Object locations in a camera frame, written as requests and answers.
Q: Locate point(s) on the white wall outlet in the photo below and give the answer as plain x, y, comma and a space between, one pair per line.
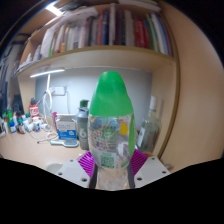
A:
59, 91

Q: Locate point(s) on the red and white container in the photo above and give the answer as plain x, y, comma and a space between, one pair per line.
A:
34, 110

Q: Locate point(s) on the clear glass bottle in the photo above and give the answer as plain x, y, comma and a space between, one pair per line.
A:
148, 130

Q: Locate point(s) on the blue and white box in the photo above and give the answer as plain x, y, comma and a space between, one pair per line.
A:
66, 128

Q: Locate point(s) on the white light bar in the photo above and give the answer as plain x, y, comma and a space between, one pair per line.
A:
46, 73

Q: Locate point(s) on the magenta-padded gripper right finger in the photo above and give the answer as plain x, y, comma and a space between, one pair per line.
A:
151, 170

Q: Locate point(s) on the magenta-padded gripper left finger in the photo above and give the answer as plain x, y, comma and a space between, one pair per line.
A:
71, 171

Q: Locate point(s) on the clear bottle with green top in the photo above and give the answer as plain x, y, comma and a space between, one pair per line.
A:
111, 96

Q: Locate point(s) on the grey shaker bottle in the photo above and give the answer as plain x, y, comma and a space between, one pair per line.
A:
82, 126

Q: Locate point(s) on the pink package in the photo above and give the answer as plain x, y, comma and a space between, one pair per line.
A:
54, 120

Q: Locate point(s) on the wooden shelf unit with books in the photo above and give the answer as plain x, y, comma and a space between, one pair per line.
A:
100, 30

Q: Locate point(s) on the light blue hair brush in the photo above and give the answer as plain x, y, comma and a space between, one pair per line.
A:
68, 143

